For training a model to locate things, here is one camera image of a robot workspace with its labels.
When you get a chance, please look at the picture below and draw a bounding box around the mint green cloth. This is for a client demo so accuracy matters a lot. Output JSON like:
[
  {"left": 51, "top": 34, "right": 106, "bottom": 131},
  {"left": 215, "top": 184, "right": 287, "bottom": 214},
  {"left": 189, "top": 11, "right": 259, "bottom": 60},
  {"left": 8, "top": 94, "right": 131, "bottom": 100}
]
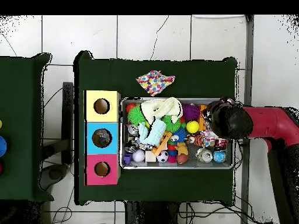
[{"left": 137, "top": 116, "right": 167, "bottom": 146}]

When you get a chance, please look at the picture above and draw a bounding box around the wooden box with three holes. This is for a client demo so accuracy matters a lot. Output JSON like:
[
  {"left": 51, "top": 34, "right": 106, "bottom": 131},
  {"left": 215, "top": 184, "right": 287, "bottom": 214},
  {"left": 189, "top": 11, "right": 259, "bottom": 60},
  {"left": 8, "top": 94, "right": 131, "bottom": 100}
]
[{"left": 83, "top": 89, "right": 121, "bottom": 186}]

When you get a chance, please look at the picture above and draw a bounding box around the cream cloth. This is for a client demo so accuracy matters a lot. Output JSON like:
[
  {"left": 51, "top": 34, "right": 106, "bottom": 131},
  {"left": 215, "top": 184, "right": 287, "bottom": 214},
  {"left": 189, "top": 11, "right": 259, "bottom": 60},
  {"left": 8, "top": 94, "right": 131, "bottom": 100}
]
[{"left": 140, "top": 97, "right": 183, "bottom": 124}]

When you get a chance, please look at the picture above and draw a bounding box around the side table with green cloth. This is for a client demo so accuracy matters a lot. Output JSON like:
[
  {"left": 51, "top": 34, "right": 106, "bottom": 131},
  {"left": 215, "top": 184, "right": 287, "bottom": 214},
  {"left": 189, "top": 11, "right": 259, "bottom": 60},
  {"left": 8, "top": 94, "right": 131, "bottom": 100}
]
[{"left": 0, "top": 52, "right": 53, "bottom": 202}]

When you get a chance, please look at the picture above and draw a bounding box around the black upright panel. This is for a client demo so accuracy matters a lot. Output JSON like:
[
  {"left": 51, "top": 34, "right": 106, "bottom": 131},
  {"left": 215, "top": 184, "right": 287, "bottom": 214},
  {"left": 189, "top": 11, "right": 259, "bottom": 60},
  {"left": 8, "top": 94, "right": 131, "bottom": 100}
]
[{"left": 62, "top": 82, "right": 75, "bottom": 165}]

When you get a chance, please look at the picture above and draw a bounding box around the dark green tablecloth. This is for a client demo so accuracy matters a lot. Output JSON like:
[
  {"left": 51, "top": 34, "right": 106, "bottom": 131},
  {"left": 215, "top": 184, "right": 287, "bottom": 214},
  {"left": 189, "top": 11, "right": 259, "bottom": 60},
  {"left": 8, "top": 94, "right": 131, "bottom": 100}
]
[{"left": 74, "top": 50, "right": 239, "bottom": 206}]

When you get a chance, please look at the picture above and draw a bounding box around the green spiky ball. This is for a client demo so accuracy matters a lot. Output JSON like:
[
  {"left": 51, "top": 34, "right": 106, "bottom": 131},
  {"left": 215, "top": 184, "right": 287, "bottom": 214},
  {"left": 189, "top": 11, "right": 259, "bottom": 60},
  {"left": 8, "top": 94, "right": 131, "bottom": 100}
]
[
  {"left": 161, "top": 114, "right": 182, "bottom": 132},
  {"left": 128, "top": 104, "right": 147, "bottom": 126}
]

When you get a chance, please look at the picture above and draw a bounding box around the purple spiky ball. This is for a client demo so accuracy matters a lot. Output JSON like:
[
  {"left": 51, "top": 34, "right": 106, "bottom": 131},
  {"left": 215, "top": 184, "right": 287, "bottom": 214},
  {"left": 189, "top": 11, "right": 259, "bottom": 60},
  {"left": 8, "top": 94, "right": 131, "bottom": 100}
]
[{"left": 182, "top": 103, "right": 201, "bottom": 122}]

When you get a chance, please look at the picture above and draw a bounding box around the white baseball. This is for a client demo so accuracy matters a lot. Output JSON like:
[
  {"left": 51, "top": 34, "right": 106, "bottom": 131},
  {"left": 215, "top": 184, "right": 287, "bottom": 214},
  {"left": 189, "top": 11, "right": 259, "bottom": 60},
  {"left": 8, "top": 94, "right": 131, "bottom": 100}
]
[{"left": 132, "top": 149, "right": 145, "bottom": 163}]

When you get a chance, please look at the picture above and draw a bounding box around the blue round object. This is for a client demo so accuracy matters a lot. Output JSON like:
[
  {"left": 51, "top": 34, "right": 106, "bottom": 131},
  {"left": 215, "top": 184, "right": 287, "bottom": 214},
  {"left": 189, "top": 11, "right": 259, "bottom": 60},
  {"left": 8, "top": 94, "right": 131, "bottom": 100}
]
[{"left": 0, "top": 135, "right": 8, "bottom": 157}]

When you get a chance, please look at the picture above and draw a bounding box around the silver soda can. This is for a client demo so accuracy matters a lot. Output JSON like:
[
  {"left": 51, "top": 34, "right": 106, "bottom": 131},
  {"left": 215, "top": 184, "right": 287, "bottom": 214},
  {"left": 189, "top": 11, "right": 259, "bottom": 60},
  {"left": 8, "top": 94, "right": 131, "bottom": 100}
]
[{"left": 196, "top": 148, "right": 214, "bottom": 164}]

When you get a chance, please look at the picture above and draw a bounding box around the orange plastic toy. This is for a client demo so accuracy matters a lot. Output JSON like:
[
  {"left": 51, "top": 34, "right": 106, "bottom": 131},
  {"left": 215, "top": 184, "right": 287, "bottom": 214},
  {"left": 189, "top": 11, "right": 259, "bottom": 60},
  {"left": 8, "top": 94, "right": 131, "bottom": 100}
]
[{"left": 151, "top": 130, "right": 173, "bottom": 158}]

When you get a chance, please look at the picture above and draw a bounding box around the yellow ball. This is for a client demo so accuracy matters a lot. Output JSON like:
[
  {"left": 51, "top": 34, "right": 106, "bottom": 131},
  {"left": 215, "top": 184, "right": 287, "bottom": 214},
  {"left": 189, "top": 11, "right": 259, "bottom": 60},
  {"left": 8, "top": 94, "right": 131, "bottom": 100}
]
[{"left": 186, "top": 120, "right": 200, "bottom": 134}]

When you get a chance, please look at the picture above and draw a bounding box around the polka dot cloth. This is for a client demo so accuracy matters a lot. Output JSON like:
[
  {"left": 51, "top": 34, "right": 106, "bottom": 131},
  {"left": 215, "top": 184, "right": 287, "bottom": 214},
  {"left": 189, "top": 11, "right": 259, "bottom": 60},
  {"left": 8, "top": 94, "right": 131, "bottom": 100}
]
[{"left": 136, "top": 69, "right": 176, "bottom": 97}]

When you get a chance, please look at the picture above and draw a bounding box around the small soccer ball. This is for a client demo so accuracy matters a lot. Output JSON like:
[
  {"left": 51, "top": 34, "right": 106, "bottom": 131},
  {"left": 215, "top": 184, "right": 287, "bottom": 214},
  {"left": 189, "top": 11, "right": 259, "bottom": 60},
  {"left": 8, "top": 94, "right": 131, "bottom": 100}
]
[{"left": 156, "top": 150, "right": 169, "bottom": 164}]

